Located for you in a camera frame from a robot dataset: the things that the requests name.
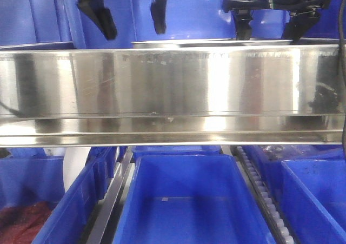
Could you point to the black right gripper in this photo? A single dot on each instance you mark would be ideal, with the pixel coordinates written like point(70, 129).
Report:
point(303, 15)

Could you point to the blue bin behind right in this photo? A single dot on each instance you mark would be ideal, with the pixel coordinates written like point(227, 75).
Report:
point(271, 171)

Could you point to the clear plastic bag of parts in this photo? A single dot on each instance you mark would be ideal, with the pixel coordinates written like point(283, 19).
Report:
point(287, 151)

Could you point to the blue crate upper right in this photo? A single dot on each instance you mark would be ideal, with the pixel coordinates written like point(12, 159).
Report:
point(327, 27)

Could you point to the blue bin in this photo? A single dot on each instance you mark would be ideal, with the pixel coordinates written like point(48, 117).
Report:
point(271, 171)
point(29, 176)
point(175, 150)
point(190, 199)
point(313, 199)

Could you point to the silver metal tray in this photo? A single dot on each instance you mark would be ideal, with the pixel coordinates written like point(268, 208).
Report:
point(221, 42)

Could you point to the blue bin lower right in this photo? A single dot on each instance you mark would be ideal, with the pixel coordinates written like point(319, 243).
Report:
point(313, 199)

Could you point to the blue bin behind centre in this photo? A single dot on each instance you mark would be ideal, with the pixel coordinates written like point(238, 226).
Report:
point(175, 150)

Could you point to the red mesh bag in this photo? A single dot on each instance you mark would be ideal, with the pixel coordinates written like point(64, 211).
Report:
point(22, 224)

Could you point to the blue bin lower left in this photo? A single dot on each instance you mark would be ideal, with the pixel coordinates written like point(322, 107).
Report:
point(29, 176)

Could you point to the white roller conveyor rail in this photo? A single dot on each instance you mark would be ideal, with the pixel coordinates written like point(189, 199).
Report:
point(266, 204)

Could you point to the blue bin lower centre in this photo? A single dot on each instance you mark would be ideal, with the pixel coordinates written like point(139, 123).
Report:
point(190, 199)

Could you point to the blue crate upper left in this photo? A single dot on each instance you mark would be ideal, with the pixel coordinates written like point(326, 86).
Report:
point(34, 22)

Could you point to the large blue crate upper centre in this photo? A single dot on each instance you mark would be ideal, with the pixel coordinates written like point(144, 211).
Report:
point(185, 19)

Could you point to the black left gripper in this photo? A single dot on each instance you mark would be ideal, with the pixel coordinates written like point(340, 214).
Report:
point(101, 16)

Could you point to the stainless steel shelf front panel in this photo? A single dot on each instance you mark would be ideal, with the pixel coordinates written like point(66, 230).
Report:
point(256, 94)

